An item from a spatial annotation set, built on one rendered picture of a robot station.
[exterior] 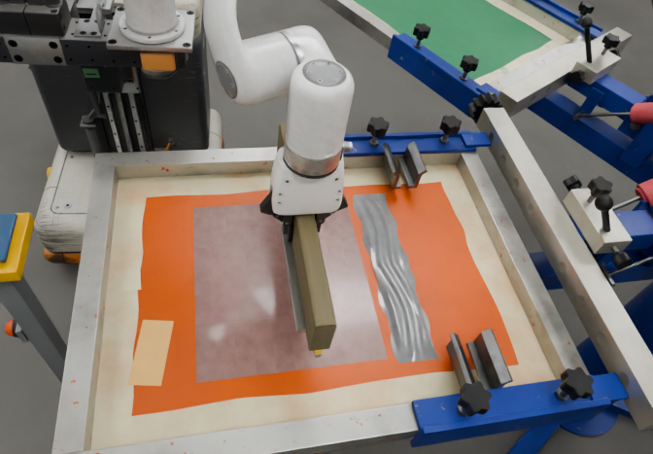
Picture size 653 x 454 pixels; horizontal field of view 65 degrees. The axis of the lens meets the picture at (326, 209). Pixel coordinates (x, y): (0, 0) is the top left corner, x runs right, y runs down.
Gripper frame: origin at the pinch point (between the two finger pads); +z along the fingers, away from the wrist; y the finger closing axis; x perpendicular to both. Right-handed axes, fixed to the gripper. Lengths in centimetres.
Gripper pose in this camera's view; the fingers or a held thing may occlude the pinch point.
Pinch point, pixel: (301, 226)
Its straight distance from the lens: 79.4
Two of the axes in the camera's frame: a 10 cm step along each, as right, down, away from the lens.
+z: -1.3, 6.3, 7.7
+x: 1.8, 7.7, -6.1
